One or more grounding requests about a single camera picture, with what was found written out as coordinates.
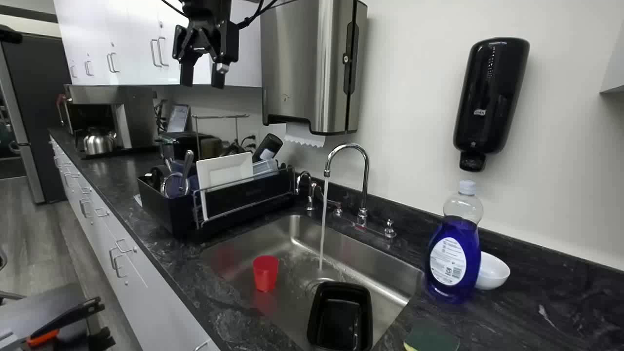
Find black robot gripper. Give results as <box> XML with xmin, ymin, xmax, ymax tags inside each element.
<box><xmin>172</xmin><ymin>0</ymin><xmax>234</xmax><ymax>92</ymax></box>

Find small chrome side faucet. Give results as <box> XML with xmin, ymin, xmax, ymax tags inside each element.
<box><xmin>293</xmin><ymin>168</ymin><xmax>322</xmax><ymax>217</ymax></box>

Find chrome gooseneck faucet spout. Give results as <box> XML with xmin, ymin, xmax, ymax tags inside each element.
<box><xmin>322</xmin><ymin>141</ymin><xmax>372</xmax><ymax>227</ymax></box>

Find small framed tablet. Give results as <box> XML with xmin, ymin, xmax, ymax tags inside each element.
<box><xmin>164</xmin><ymin>102</ymin><xmax>193</xmax><ymax>137</ymax></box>

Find black countertop appliance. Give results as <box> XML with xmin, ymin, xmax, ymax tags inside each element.
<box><xmin>170</xmin><ymin>131</ymin><xmax>224</xmax><ymax>163</ymax></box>

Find white upper cabinets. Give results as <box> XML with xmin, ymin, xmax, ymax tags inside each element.
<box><xmin>51</xmin><ymin>0</ymin><xmax>263</xmax><ymax>90</ymax></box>

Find white cabinets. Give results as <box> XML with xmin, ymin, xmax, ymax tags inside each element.
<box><xmin>51</xmin><ymin>0</ymin><xmax>263</xmax><ymax>90</ymax></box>
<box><xmin>49</xmin><ymin>135</ymin><xmax>220</xmax><ymax>351</ymax></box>

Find metal utensil in rack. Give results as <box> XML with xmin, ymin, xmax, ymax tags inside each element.
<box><xmin>181</xmin><ymin>149</ymin><xmax>197</xmax><ymax>180</ymax></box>

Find black tumbler cup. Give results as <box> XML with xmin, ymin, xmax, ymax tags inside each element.
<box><xmin>250</xmin><ymin>131</ymin><xmax>285</xmax><ymax>166</ymax></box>

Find white square plate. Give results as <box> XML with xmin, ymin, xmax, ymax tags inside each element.
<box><xmin>195</xmin><ymin>151</ymin><xmax>255</xmax><ymax>225</ymax></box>

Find stainless paper towel dispenser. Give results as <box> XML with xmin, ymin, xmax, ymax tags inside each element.
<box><xmin>259</xmin><ymin>0</ymin><xmax>371</xmax><ymax>137</ymax></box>

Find coffee machine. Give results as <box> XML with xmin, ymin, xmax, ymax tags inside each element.
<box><xmin>60</xmin><ymin>100</ymin><xmax>137</xmax><ymax>159</ymax></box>

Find blue round lid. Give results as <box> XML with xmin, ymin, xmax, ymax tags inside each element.
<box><xmin>160</xmin><ymin>170</ymin><xmax>193</xmax><ymax>202</ymax></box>

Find white paper towel sheet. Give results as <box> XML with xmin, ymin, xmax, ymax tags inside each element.
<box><xmin>283</xmin><ymin>122</ymin><xmax>328</xmax><ymax>151</ymax></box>

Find silver kettle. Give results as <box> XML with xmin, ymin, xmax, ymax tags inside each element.
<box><xmin>80</xmin><ymin>127</ymin><xmax>123</xmax><ymax>159</ymax></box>

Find black dish drying rack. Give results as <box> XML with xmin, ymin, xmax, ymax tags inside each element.
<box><xmin>137</xmin><ymin>161</ymin><xmax>296</xmax><ymax>241</ymax></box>

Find dark refrigerator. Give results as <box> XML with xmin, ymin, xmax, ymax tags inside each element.
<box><xmin>0</xmin><ymin>38</ymin><xmax>68</xmax><ymax>207</ymax></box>

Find red plastic cup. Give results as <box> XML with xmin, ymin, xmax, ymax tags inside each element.
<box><xmin>250</xmin><ymin>254</ymin><xmax>283</xmax><ymax>295</ymax></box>

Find white lower cabinets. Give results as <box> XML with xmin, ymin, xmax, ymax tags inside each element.
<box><xmin>49</xmin><ymin>135</ymin><xmax>220</xmax><ymax>351</ymax></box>

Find stainless steel sink basin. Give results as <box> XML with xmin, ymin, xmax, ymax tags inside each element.
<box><xmin>199</xmin><ymin>211</ymin><xmax>425</xmax><ymax>351</ymax></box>

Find black rectangular plastic container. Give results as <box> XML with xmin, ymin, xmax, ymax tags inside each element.
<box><xmin>304</xmin><ymin>280</ymin><xmax>376</xmax><ymax>351</ymax></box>

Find blue dish soap bottle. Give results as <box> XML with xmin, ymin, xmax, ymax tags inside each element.
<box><xmin>423</xmin><ymin>178</ymin><xmax>488</xmax><ymax>307</ymax></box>

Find green yellow sponge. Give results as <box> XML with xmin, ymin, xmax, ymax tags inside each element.
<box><xmin>402</xmin><ymin>321</ymin><xmax>462</xmax><ymax>351</ymax></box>

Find small white bowl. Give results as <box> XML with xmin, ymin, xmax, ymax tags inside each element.
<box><xmin>472</xmin><ymin>250</ymin><xmax>513</xmax><ymax>293</ymax></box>

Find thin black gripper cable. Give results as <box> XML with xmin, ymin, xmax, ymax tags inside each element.
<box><xmin>160</xmin><ymin>0</ymin><xmax>283</xmax><ymax>32</ymax></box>

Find orange handled black tool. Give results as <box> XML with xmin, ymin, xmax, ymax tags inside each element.
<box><xmin>23</xmin><ymin>297</ymin><xmax>107</xmax><ymax>351</ymax></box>

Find black wall soap dispenser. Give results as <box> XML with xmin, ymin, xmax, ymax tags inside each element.
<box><xmin>450</xmin><ymin>36</ymin><xmax>532</xmax><ymax>176</ymax></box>

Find white wall cabinet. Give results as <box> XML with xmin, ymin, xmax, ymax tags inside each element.
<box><xmin>597</xmin><ymin>18</ymin><xmax>624</xmax><ymax>98</ymax></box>

